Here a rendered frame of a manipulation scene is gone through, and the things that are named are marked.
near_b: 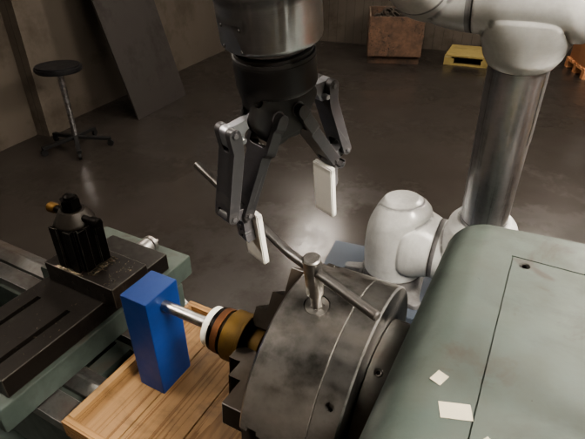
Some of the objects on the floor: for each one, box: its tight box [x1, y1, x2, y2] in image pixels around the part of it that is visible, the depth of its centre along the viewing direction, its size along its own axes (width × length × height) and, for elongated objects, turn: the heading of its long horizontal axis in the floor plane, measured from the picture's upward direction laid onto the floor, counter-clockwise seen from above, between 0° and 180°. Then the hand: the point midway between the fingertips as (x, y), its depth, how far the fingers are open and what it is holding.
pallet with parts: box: [443, 44, 488, 69], centre depth 658 cm, size 113×77×31 cm
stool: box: [33, 60, 114, 159], centre depth 396 cm, size 59×56×70 cm
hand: (292, 219), depth 54 cm, fingers open, 10 cm apart
